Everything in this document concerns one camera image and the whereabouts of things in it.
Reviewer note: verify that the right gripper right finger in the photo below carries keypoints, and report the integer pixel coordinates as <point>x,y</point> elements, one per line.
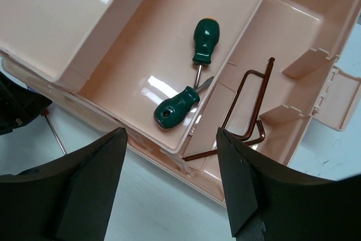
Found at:
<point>266,200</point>

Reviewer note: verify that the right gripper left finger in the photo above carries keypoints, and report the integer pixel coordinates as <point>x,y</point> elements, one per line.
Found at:
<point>70,198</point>

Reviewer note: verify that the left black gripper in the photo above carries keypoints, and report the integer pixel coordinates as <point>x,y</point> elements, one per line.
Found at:
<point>19,106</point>

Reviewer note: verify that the blue red handled screwdriver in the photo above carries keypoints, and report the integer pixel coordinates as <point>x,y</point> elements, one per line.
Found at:
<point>45,114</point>

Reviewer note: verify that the stubby green screwdriver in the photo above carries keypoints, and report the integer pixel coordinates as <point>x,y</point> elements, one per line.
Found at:
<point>172,111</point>
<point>206,36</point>

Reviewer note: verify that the long brown hex key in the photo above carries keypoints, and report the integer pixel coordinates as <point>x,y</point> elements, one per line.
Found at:
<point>237,96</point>

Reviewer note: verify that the pink plastic toolbox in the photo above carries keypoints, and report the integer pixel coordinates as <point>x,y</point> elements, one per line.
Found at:
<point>112,62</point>

